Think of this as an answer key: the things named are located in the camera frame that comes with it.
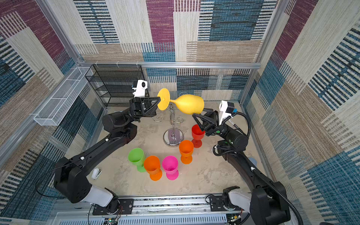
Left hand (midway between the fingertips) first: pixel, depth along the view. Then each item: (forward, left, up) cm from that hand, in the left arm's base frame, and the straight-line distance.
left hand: (158, 106), depth 48 cm
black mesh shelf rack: (+57, +43, -32) cm, 78 cm away
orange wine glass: (-3, +9, -46) cm, 47 cm away
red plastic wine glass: (+11, -17, -35) cm, 40 cm away
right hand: (+3, -13, -8) cm, 15 cm away
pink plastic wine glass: (-3, -1, -43) cm, 43 cm away
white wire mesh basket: (+14, +56, -18) cm, 60 cm away
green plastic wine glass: (+2, +18, -43) cm, 46 cm away
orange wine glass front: (+7, -10, -42) cm, 44 cm away
